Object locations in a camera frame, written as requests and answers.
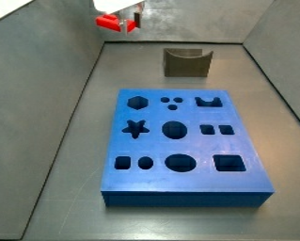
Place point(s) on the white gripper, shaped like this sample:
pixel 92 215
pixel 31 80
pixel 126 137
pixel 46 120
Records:
pixel 111 6

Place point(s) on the red square-circle object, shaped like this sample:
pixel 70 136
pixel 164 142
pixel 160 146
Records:
pixel 110 21

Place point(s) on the black curved fixture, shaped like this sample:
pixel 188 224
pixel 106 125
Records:
pixel 186 62

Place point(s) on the blue shape-sorting block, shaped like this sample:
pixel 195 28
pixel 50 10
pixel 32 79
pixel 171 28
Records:
pixel 180 152

